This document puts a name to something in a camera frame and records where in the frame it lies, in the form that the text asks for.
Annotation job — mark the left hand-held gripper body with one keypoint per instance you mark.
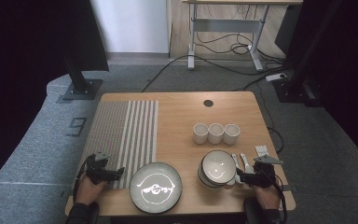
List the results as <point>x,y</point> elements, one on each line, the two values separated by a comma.
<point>98,172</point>

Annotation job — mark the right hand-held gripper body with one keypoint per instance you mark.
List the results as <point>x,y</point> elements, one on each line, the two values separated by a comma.
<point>264,175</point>

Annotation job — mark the row of white chopsticks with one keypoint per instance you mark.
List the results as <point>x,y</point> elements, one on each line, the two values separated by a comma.
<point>261,151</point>

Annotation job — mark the grey plate with black rim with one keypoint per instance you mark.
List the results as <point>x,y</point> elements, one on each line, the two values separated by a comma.
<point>155,174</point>

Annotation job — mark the white ribbed cup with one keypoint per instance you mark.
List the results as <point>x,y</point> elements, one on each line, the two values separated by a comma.
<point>200,133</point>
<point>216,133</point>
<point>231,134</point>

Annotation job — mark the person's left hand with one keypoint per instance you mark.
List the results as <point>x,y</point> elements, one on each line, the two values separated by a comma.
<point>88,193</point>

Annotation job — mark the person's right hand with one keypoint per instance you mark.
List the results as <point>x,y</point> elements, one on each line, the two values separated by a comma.
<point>267,199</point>

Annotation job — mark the grey tape strip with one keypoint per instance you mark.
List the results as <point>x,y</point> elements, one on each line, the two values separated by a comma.
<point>288,188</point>
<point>66,194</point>

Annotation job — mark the grey striped placemat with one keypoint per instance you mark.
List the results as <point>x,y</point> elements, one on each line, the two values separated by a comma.
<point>118,130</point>

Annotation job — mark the black table grommet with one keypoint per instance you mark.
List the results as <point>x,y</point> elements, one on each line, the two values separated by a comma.
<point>208,103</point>

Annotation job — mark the black metal stand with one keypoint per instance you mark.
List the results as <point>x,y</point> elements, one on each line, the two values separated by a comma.
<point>292,90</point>
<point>80,85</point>

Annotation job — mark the white power strip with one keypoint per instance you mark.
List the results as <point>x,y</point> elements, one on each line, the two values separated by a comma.
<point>276,77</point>

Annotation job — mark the black curtain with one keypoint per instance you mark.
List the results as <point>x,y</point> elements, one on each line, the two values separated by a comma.
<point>354,77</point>
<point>18,62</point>

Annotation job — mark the white-legged wooden desk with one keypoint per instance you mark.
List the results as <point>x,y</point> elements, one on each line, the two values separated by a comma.
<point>227,25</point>

